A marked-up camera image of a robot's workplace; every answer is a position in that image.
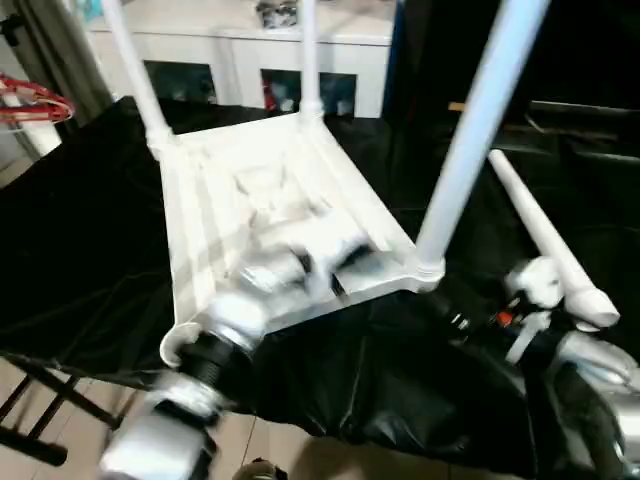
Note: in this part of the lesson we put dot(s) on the white plastic table leg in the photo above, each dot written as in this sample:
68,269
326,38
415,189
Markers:
132,65
310,60
540,225
475,125

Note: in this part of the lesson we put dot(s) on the white plastic table top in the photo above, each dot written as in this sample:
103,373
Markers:
225,165

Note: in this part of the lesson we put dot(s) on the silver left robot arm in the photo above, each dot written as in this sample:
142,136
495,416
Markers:
235,310

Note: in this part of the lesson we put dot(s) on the black flat bar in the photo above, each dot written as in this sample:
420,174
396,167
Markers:
585,109

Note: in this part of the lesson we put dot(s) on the grey robot foot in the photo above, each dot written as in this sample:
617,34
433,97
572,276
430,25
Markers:
261,470

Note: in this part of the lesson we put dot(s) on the white cabinet with glass doors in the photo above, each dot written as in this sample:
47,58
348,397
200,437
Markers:
225,45

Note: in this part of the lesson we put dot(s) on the black silver wrapped bundle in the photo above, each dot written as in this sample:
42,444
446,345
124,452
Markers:
277,11

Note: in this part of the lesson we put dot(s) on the black cabinet with gold label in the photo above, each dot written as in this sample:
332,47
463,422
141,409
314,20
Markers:
575,50

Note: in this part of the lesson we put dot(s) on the black shiny mat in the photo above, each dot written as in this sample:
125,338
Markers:
75,225

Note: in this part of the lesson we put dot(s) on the red clothes hangers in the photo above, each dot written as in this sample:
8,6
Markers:
35,102

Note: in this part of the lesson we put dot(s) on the grey curtain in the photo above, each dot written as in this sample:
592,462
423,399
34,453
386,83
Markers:
65,50

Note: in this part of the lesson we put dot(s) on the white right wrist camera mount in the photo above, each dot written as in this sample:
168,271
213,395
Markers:
537,285

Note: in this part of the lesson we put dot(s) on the white post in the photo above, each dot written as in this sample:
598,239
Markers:
40,140

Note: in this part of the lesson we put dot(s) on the black folding table frame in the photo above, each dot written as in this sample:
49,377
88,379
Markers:
45,400

